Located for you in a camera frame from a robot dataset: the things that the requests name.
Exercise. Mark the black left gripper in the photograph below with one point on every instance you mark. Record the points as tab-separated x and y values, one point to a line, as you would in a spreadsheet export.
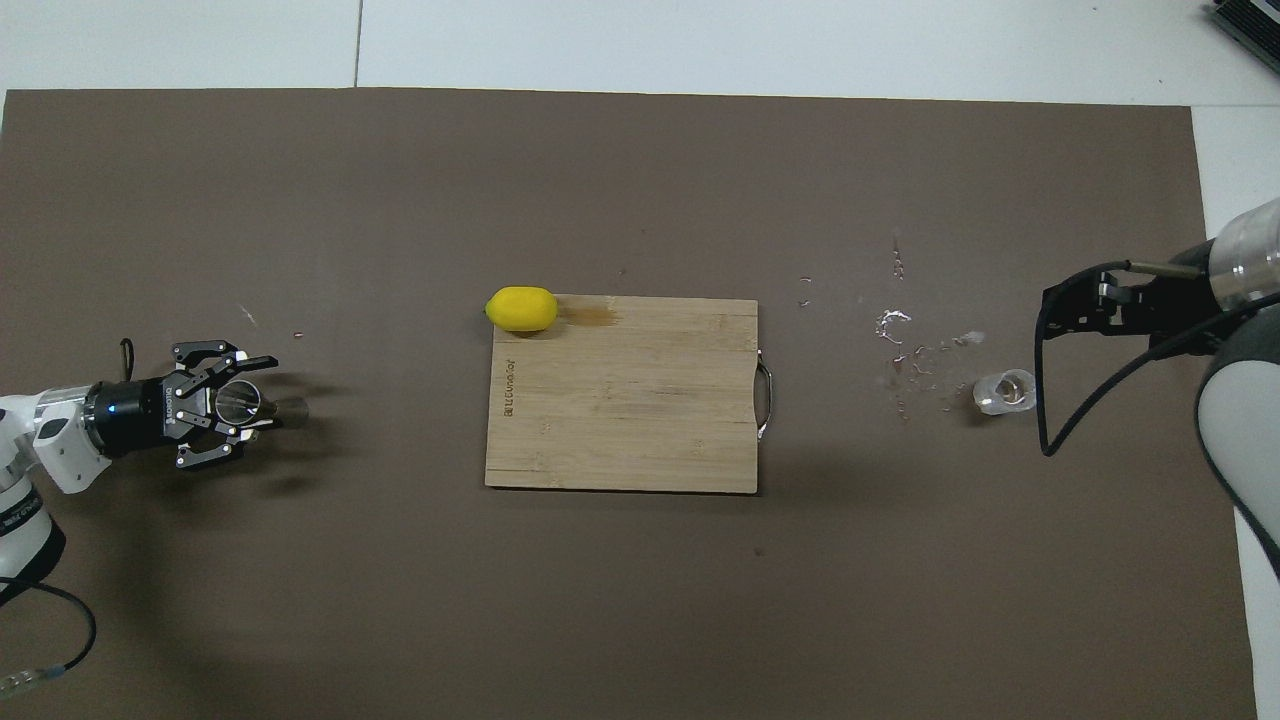
140	415

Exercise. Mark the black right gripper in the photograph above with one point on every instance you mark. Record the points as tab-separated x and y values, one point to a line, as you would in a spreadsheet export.
1160	310

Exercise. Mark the clear glass cup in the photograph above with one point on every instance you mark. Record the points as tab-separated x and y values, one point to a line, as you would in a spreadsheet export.
1004	392

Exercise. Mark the yellow lemon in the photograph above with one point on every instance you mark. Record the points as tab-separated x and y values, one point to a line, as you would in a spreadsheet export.
521	309

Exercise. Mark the grey ribbed device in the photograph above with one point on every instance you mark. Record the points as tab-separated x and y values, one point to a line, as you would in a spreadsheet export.
1255	25

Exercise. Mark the wooden cutting board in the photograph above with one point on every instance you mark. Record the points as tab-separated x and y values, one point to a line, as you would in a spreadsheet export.
620	410

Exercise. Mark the brown table mat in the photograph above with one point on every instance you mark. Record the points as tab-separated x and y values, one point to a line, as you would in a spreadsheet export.
600	620

